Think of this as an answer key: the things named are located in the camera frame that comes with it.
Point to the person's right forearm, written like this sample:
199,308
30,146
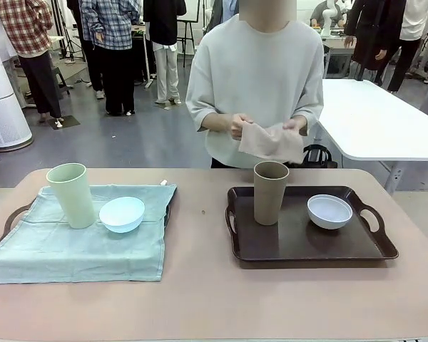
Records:
217,123

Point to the tall pale green cup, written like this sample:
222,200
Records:
73,199

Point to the person in blue plaid shirt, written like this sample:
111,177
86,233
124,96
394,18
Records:
110,53

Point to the tall brown cup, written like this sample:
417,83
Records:
271,199

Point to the person's left hand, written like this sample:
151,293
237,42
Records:
293,124

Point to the person's right hand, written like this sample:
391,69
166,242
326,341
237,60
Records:
239,124

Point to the black bag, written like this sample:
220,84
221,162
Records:
319,156

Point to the dark brown plastic tray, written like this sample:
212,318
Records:
10,217
306,242

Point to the black easel stand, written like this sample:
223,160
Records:
190,39

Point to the white table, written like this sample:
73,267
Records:
378,117

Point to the person in black clothes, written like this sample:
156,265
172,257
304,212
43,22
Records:
374,35

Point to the white round bowl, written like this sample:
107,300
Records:
330,221

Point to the person's left forearm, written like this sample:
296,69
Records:
304,122

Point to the light blue round bowl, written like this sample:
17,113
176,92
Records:
123,213

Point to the person in pale grey sweater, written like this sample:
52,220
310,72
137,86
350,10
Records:
257,71

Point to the black camera tripod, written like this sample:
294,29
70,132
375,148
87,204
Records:
69,35

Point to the white air purifier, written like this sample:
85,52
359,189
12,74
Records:
3,107

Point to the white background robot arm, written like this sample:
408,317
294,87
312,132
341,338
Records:
328,16

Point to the person in white shirt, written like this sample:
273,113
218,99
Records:
410,35

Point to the black floor plate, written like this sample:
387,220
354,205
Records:
66,122

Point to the teal cloth mat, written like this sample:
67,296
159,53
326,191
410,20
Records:
75,253

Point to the person in red plaid shirt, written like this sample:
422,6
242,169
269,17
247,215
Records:
28,35

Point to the beige cloth mat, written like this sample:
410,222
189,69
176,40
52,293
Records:
271,146

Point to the person in white trousers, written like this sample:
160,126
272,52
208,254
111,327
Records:
165,42

